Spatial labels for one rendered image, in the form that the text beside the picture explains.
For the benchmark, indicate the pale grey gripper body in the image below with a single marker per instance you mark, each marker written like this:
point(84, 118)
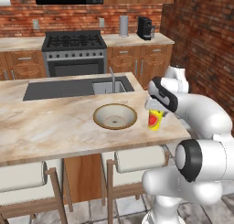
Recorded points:
point(152, 104)

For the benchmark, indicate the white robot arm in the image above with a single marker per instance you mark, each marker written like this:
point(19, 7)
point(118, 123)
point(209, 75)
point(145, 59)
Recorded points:
point(201, 118)

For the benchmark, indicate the yellow cup with red mark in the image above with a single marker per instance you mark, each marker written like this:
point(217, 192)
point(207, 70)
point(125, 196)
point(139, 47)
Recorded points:
point(154, 120)

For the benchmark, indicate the cream bowl with brown rim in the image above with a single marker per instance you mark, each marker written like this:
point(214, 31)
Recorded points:
point(115, 116)

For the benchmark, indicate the wooden base cupboards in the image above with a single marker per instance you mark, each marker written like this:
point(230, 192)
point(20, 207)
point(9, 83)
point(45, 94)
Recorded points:
point(23, 64)
point(138, 63)

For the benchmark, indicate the grey tap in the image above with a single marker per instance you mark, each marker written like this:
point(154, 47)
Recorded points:
point(113, 80)

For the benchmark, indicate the wooden stool with white cushion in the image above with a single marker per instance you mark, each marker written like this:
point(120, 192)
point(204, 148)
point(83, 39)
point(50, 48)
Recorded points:
point(134, 166)
point(21, 185)

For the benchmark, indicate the black coffee machine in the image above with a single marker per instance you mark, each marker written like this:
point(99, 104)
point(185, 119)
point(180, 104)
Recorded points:
point(144, 28)

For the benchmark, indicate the white paper towel roll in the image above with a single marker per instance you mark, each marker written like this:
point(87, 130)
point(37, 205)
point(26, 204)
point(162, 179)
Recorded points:
point(123, 26)

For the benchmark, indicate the black and steel cooker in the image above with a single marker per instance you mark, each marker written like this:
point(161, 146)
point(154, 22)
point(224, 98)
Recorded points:
point(74, 55)

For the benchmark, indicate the dark grey sink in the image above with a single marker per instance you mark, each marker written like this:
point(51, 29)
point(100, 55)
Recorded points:
point(61, 89)

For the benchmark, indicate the wooden island panel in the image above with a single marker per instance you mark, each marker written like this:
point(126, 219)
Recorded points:
point(82, 179)

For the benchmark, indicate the grey wall socket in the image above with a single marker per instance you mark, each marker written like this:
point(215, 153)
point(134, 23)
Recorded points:
point(36, 24)
point(101, 22)

